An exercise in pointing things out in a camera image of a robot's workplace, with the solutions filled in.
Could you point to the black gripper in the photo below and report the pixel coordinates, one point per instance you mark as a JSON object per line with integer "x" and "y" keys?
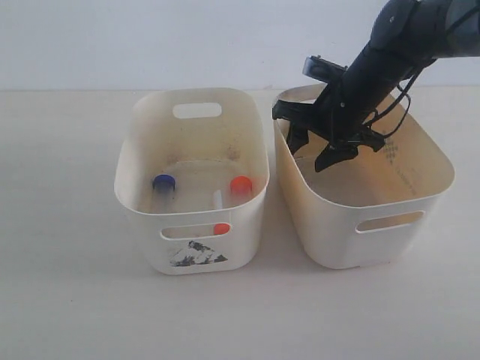
{"x": 340, "y": 111}

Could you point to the orange-capped tube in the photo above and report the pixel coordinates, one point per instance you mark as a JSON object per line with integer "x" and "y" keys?
{"x": 241, "y": 187}
{"x": 219, "y": 228}

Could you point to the white plastic bin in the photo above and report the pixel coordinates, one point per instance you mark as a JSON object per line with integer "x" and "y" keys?
{"x": 366, "y": 211}
{"x": 203, "y": 137}

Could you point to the blue-capped tube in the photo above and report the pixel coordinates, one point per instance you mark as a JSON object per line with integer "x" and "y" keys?
{"x": 164, "y": 188}

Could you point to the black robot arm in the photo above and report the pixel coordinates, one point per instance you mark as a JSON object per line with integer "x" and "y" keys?
{"x": 406, "y": 38}

